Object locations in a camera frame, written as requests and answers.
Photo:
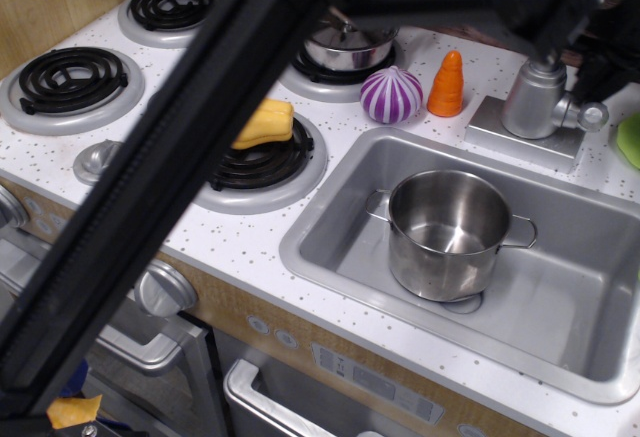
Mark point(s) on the green toy object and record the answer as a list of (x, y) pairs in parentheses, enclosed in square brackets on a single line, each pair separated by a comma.
[(628, 139)]

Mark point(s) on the silver toy faucet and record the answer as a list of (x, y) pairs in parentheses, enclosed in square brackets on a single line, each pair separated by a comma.
[(520, 126)]

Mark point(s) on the back left black burner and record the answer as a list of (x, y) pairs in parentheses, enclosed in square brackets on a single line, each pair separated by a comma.
[(165, 24)]

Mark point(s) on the front left black burner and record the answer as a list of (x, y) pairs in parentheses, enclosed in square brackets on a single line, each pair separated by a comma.
[(70, 91)]

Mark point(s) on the silver dishwasher handle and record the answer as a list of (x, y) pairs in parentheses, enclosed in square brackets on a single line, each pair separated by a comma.
[(282, 400)]

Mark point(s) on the silver oven door handle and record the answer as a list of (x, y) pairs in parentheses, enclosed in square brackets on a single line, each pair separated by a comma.
[(152, 356)]

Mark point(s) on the silver faucet lever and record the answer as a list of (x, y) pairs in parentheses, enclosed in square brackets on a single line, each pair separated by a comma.
[(588, 117)]

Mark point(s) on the purple striped toy onion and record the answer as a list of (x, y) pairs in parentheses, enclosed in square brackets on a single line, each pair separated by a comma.
[(391, 95)]

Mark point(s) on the tall steel pot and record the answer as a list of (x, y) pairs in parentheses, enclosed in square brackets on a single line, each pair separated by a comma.
[(446, 230)]

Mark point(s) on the black burner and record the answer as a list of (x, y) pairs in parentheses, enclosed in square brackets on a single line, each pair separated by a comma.
[(269, 176), (309, 80), (70, 91), (165, 24)]

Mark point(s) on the yellow cloth piece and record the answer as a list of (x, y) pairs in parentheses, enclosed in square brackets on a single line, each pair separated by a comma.
[(67, 412)]

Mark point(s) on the silver stove knob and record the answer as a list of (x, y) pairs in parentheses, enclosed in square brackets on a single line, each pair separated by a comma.
[(162, 291)]

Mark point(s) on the grey toy sink basin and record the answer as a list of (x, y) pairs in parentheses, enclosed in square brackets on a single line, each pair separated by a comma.
[(539, 275)]

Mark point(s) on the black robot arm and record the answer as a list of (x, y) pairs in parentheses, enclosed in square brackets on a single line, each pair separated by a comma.
[(242, 48)]

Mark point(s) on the grey control panel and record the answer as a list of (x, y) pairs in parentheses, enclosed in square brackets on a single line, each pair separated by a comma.
[(377, 385)]

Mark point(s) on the yellow toy squash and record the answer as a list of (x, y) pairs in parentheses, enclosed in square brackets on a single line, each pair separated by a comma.
[(271, 122)]

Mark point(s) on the lidded steel pot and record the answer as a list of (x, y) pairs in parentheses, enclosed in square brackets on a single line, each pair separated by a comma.
[(338, 45)]

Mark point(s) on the front right black burner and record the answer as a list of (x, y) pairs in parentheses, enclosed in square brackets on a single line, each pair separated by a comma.
[(269, 176)]

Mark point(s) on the silver left edge knob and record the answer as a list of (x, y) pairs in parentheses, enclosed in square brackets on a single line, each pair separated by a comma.
[(13, 213)]

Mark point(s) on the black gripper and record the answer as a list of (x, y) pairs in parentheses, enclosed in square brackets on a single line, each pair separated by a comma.
[(610, 53)]

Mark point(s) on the back right black burner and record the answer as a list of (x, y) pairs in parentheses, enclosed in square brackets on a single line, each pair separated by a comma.
[(309, 80)]

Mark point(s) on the silver countertop knob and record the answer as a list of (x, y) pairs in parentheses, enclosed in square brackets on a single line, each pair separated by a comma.
[(90, 164)]

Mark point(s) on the orange toy carrot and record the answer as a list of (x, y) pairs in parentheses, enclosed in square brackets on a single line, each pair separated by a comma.
[(446, 95)]

